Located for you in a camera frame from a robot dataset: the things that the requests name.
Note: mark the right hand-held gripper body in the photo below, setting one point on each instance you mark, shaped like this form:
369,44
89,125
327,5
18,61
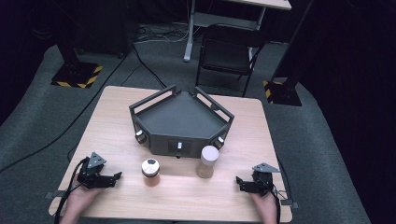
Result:
264,180

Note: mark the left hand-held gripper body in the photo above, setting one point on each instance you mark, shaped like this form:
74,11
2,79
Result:
93,174

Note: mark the silver-lidded spice jar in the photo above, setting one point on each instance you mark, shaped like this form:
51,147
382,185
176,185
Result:
151,172

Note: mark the white-lidded spice jar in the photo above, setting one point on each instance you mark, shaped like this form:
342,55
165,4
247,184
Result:
208,161

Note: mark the dark grey corner rack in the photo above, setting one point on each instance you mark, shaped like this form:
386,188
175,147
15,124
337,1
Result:
180,124

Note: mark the person's right hand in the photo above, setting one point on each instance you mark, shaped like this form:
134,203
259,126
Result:
264,203

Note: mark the person's left hand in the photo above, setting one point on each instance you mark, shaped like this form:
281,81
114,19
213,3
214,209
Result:
81,194

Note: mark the black stand with striped base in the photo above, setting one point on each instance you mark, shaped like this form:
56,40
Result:
76,74
281,91

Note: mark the black folding chair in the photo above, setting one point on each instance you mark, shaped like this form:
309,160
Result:
227,56

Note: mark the dark wheeled cabinet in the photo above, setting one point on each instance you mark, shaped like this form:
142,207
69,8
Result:
102,28

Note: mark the white desk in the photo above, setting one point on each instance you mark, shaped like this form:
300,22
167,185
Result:
218,19

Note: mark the grey table edge bracket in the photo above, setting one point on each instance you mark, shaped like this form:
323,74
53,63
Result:
289,203
54,195

